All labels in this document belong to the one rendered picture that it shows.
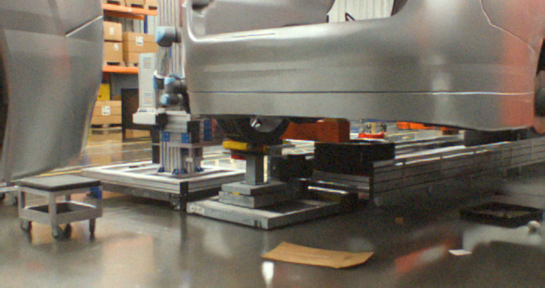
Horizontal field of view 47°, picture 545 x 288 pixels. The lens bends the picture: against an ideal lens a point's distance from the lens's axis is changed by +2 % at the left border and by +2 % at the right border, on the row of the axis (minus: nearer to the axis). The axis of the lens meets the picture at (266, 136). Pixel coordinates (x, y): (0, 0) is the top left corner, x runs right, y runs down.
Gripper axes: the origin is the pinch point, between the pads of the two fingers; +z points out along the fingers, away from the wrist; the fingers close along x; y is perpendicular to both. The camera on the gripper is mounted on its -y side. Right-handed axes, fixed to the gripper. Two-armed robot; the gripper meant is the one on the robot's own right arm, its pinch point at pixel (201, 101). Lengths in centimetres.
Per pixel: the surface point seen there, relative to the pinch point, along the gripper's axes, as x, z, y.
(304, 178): -61, 50, -58
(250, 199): -55, -3, -68
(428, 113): -232, -76, -1
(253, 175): -44, 12, -54
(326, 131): -70, 65, -22
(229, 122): -43.4, -11.7, -13.9
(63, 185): -9, -117, -50
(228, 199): -33, -3, -71
